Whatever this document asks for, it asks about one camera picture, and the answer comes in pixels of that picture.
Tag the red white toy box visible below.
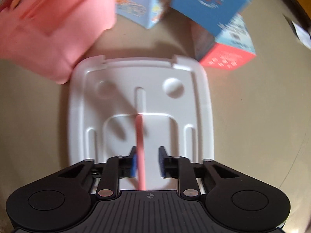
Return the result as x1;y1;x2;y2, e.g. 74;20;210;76
190;13;256;70

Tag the pink plastic storage bin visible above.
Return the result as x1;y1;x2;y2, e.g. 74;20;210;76
1;0;116;84

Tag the blue white toy box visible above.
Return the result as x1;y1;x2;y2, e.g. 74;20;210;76
116;0;171;29

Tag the blue penguin toy box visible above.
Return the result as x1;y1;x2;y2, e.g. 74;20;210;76
170;0;252;37

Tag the white paper sheet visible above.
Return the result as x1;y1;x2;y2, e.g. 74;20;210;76
283;15;311;50

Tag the white lid pink handle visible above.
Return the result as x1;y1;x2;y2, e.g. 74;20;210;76
68;56;214;190

